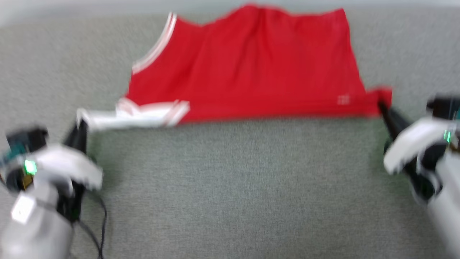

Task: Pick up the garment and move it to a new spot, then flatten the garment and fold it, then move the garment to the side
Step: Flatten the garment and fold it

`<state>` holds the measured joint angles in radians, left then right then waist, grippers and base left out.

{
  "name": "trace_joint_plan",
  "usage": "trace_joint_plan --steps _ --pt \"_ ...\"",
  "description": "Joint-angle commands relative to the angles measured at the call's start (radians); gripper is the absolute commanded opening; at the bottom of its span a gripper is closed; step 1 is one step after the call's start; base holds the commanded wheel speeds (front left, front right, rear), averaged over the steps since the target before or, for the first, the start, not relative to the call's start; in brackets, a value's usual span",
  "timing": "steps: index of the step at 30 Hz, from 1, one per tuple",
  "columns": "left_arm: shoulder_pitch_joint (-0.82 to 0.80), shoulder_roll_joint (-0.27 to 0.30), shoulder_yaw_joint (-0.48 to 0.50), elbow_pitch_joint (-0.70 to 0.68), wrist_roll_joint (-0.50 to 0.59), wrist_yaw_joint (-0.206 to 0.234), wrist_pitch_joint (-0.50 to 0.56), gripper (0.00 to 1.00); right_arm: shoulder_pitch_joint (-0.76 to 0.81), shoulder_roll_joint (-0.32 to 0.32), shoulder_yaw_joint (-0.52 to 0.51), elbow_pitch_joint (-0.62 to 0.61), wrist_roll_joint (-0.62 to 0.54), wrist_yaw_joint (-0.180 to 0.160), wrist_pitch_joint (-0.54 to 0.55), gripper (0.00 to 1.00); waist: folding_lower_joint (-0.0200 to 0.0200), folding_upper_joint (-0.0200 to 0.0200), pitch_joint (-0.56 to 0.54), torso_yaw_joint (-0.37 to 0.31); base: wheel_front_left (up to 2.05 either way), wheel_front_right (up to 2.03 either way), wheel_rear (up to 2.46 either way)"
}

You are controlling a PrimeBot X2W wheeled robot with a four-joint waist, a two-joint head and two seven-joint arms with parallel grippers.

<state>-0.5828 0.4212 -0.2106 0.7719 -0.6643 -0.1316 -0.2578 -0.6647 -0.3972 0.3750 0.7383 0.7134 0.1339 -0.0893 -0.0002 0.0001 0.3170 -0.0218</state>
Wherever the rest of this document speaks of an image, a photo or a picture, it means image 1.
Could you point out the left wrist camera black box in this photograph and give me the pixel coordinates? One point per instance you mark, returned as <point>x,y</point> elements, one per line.
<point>25,142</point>

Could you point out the red and white garment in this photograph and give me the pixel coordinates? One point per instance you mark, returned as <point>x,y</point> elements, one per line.
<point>251,64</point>

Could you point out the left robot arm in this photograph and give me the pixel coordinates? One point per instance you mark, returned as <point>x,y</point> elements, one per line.
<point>36,230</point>

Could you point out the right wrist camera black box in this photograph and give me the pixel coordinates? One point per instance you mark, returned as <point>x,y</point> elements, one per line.
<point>444,108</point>

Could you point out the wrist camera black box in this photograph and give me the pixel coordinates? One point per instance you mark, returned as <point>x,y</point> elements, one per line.
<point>444,108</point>
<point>25,142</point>

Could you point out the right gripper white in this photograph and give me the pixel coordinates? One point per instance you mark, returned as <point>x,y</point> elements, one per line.
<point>413,144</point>

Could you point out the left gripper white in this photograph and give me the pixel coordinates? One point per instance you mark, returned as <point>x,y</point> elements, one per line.
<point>68,165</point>

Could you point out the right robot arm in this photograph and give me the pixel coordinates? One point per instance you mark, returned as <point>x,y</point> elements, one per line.
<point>442,201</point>

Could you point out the white label tag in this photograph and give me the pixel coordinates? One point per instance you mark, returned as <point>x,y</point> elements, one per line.
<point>23,209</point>

